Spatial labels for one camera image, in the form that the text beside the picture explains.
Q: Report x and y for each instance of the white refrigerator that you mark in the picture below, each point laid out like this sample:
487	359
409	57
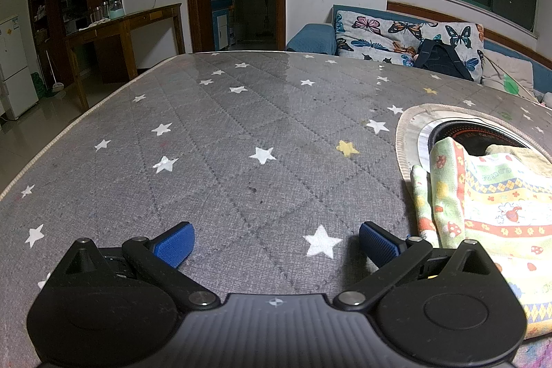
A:
15	66

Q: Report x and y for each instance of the colourful printed children's garment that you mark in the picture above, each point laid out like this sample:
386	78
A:
496	217

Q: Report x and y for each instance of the teal lidded jar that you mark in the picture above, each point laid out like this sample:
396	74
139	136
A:
115	8

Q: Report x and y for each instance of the beige quilted round mat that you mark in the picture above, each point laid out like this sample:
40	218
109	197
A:
407	131

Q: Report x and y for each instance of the blue sofa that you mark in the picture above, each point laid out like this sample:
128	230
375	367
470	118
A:
310	38

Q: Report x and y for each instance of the white cloth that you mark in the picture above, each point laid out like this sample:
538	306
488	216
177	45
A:
100	22

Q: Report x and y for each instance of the beige cushion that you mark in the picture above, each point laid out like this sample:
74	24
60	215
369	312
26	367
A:
517	68

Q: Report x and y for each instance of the pale yellow cloth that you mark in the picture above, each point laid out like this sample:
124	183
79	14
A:
532	161

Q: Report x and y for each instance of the grey star-print mattress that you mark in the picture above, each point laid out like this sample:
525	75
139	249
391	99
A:
237	161

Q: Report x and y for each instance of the black round basin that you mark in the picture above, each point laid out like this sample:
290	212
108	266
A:
470	135

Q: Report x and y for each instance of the black backpack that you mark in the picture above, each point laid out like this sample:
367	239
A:
440	57

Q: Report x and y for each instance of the broom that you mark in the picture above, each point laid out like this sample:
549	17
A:
55	81

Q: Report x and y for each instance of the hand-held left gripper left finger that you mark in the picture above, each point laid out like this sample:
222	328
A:
176	244

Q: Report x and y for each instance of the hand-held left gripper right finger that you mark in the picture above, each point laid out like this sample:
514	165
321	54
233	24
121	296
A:
378	245

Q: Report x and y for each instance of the wooden desk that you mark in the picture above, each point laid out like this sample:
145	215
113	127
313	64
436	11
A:
142	15

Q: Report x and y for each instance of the butterfly print cushion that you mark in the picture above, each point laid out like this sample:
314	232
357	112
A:
375	36

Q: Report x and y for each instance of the white and blue cabinet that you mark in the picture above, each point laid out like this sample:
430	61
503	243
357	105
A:
222	27

